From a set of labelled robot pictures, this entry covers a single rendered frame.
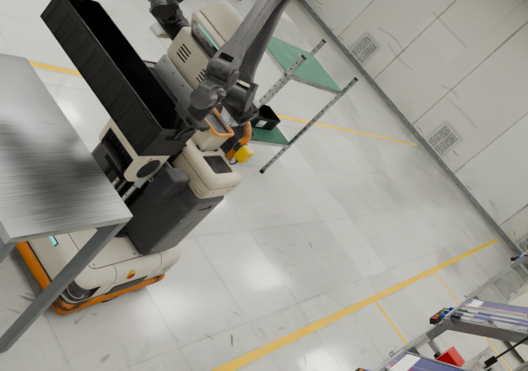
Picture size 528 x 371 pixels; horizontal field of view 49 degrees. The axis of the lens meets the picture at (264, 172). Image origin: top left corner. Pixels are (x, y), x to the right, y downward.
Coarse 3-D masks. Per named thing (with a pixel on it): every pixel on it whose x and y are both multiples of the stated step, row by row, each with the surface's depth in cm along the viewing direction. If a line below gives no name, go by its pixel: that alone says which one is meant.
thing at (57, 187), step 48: (0, 96) 174; (48, 96) 192; (0, 144) 160; (48, 144) 175; (0, 192) 148; (48, 192) 161; (96, 192) 175; (0, 240) 142; (96, 240) 183; (48, 288) 194
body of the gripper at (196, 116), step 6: (180, 102) 163; (186, 102) 166; (186, 108) 163; (192, 108) 161; (204, 108) 161; (210, 108) 162; (192, 114) 162; (198, 114) 162; (204, 114) 162; (192, 120) 161; (198, 120) 163; (204, 120) 166; (198, 126) 161; (204, 126) 164
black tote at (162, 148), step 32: (64, 0) 173; (64, 32) 174; (96, 32) 190; (96, 64) 169; (128, 64) 184; (96, 96) 169; (128, 96) 164; (160, 96) 179; (128, 128) 164; (160, 128) 159
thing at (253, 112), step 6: (222, 102) 198; (252, 102) 198; (228, 108) 197; (234, 108) 194; (252, 108) 197; (234, 114) 195; (240, 114) 195; (246, 114) 196; (252, 114) 198; (258, 114) 198; (240, 120) 196; (246, 120) 196; (240, 126) 197
